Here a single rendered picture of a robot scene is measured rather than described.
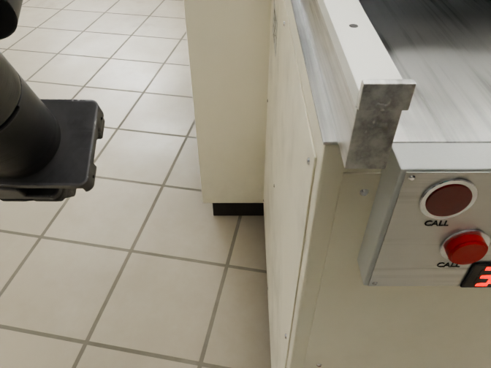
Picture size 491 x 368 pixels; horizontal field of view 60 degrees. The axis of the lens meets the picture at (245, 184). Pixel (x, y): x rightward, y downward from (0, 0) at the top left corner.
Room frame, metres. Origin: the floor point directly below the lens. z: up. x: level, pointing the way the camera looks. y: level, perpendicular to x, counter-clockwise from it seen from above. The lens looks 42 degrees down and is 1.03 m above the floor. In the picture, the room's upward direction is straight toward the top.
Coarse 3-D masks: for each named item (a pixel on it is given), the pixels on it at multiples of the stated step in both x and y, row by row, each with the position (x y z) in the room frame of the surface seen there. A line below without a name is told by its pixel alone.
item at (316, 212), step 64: (384, 0) 0.54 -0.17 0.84; (448, 0) 0.54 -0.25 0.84; (448, 64) 0.37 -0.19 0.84; (320, 128) 0.27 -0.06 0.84; (448, 128) 0.27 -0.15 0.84; (320, 192) 0.25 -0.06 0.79; (320, 256) 0.25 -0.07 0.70; (320, 320) 0.25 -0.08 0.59; (384, 320) 0.25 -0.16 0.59; (448, 320) 0.25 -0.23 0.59
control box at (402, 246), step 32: (416, 160) 0.23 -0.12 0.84; (448, 160) 0.23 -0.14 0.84; (480, 160) 0.23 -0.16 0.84; (384, 192) 0.23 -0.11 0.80; (416, 192) 0.22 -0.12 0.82; (480, 192) 0.22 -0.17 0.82; (384, 224) 0.22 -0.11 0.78; (416, 224) 0.22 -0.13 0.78; (448, 224) 0.22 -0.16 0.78; (480, 224) 0.22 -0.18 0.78; (384, 256) 0.22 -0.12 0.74; (416, 256) 0.22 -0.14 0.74
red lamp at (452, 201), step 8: (440, 192) 0.22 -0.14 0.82; (448, 192) 0.22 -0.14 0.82; (456, 192) 0.22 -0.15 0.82; (464, 192) 0.22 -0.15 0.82; (432, 200) 0.22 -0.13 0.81; (440, 200) 0.22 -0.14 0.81; (448, 200) 0.22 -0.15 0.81; (456, 200) 0.22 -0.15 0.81; (464, 200) 0.22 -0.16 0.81; (432, 208) 0.22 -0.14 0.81; (440, 208) 0.22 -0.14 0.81; (448, 208) 0.22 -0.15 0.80; (456, 208) 0.22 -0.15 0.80; (464, 208) 0.22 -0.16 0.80
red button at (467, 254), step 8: (456, 240) 0.22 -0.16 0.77; (464, 240) 0.21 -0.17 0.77; (472, 240) 0.21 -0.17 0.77; (480, 240) 0.21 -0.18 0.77; (448, 248) 0.22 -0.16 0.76; (456, 248) 0.21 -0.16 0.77; (464, 248) 0.21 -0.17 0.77; (472, 248) 0.21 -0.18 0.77; (480, 248) 0.21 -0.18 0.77; (448, 256) 0.21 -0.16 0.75; (456, 256) 0.21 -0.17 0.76; (464, 256) 0.21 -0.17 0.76; (472, 256) 0.21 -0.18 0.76; (480, 256) 0.21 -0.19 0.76; (464, 264) 0.21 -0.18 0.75
